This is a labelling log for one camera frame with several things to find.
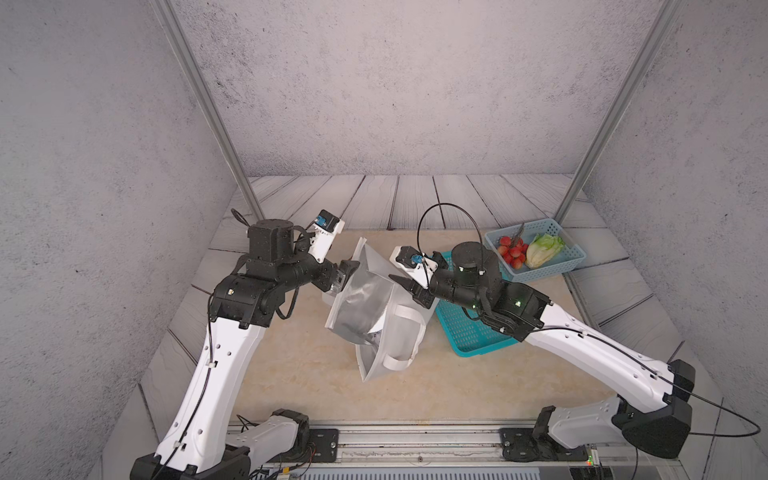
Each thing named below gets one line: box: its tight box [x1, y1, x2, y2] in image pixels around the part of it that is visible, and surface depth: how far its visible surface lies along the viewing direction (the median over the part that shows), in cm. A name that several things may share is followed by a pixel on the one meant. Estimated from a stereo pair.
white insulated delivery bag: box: [325, 237, 439, 383], surface depth 70 cm
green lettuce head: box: [525, 234, 565, 269], surface depth 109 cm
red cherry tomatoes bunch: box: [498, 236, 529, 269], surface depth 110 cm
